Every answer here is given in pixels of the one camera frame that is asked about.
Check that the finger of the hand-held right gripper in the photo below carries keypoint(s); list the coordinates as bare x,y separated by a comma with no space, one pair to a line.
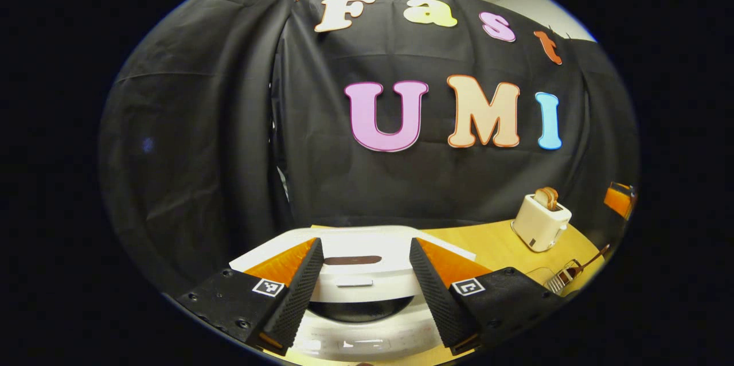
618,199

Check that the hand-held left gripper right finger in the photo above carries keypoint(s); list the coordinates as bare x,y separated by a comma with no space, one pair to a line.
438,297

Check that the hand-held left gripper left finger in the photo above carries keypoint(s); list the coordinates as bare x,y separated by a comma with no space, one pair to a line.
298,297

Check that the brown wooden spoon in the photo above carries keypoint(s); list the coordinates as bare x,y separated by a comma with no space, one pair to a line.
585,264

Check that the white rice cooker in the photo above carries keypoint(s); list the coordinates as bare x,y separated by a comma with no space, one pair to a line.
361,240

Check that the toast slice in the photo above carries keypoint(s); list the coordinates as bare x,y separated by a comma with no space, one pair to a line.
554,197
541,199

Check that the white toaster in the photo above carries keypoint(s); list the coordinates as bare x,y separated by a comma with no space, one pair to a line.
539,225

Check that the clear plastic container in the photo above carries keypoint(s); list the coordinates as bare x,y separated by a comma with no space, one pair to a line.
539,275

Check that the black backdrop cloth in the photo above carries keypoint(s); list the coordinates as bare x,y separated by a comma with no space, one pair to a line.
229,125

